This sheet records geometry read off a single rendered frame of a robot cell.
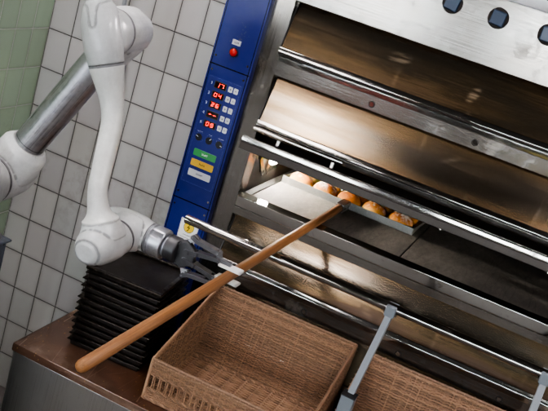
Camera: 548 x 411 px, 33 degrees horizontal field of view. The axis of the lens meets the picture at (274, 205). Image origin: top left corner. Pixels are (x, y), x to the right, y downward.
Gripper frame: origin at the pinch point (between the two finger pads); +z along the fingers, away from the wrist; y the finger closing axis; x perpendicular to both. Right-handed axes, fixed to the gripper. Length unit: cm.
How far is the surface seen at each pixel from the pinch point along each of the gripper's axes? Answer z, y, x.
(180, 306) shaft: 1.2, -0.9, 32.2
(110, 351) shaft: 1, -1, 65
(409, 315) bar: 46, 3, -34
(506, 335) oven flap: 74, 11, -74
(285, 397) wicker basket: 13, 60, -60
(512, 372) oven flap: 80, 21, -71
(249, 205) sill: -24, 4, -71
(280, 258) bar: 3.1, 2.8, -33.5
